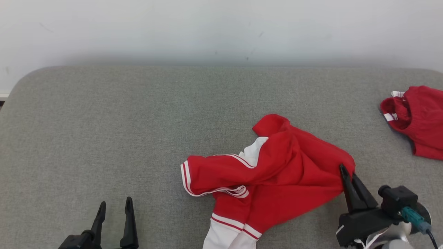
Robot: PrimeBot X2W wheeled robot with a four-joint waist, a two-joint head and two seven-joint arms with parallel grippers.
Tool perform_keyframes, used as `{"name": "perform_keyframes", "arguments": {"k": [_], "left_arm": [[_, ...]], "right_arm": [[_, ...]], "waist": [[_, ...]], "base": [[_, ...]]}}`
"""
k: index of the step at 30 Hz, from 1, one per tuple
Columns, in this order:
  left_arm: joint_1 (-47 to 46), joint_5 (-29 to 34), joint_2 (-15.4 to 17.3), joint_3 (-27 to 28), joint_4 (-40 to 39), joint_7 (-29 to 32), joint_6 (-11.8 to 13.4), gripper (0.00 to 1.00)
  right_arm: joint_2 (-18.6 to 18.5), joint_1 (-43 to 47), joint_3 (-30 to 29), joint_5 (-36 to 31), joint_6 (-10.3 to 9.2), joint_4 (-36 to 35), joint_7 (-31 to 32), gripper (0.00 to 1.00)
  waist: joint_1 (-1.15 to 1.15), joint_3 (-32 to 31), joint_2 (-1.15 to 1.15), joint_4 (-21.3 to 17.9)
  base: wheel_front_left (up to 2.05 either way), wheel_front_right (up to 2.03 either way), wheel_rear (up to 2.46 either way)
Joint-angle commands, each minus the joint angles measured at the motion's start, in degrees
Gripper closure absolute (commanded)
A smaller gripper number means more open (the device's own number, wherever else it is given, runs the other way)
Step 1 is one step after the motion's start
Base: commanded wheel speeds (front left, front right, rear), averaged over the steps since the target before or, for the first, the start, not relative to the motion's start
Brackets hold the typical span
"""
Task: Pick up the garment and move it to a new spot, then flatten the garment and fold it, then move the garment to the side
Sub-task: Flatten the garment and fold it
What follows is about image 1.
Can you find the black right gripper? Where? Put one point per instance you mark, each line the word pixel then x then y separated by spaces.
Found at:
pixel 360 224

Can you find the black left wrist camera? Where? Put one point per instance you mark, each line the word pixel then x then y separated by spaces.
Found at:
pixel 76 242

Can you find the red jersey with white trim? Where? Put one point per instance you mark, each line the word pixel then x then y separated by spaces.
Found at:
pixel 287 176

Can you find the red shorts with white stripe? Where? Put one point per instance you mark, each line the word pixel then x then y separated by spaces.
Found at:
pixel 422 121

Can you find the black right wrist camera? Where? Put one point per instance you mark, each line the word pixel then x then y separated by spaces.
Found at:
pixel 398 200

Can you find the white skirting board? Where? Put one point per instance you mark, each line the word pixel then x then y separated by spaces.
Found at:
pixel 3 94

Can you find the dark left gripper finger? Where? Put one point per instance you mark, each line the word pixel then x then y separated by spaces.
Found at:
pixel 129 231
pixel 99 221

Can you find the grey fabric sofa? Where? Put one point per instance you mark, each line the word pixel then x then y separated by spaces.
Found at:
pixel 138 138

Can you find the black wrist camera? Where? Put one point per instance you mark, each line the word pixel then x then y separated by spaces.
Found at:
pixel 398 200
pixel 76 242

